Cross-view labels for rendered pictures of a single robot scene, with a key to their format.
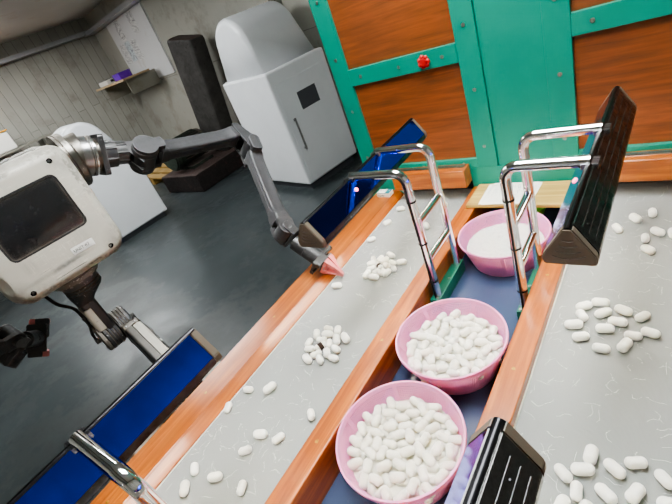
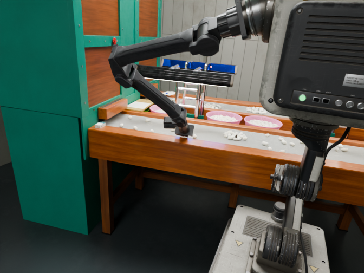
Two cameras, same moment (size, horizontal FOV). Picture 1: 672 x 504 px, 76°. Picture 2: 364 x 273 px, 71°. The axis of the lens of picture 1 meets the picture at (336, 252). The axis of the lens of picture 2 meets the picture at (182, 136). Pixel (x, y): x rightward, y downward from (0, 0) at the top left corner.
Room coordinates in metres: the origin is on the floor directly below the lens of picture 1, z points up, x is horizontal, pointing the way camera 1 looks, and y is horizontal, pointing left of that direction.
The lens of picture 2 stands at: (2.01, 1.17, 1.31)
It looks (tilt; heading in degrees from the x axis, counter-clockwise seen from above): 22 degrees down; 236
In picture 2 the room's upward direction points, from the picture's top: 4 degrees clockwise
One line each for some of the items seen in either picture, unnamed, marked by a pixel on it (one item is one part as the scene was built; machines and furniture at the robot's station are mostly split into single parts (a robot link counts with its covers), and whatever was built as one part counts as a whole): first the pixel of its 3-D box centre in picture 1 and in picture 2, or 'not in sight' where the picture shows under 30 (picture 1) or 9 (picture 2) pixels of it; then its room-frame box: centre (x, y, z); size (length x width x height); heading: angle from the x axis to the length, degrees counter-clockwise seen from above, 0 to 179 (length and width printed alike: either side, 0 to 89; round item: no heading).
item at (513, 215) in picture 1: (560, 230); (195, 89); (0.79, -0.50, 0.90); 0.20 x 0.19 x 0.45; 134
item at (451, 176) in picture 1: (430, 177); (114, 108); (1.49, -0.44, 0.83); 0.30 x 0.06 x 0.07; 44
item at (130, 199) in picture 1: (106, 178); not in sight; (5.19, 2.12, 0.66); 0.74 x 0.62 x 1.32; 123
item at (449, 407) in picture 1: (404, 447); (261, 127); (0.56, 0.03, 0.72); 0.27 x 0.27 x 0.10
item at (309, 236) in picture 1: (368, 173); (182, 75); (1.14, -0.17, 1.08); 0.62 x 0.08 x 0.07; 134
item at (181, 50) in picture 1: (182, 116); not in sight; (6.06, 1.18, 0.86); 1.07 x 1.02 x 1.73; 125
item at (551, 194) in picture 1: (521, 194); (140, 104); (1.21, -0.64, 0.77); 0.33 x 0.15 x 0.01; 44
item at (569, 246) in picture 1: (597, 157); (198, 66); (0.74, -0.56, 1.08); 0.62 x 0.08 x 0.07; 134
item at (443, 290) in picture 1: (408, 227); (184, 100); (1.08, -0.22, 0.90); 0.20 x 0.19 x 0.45; 134
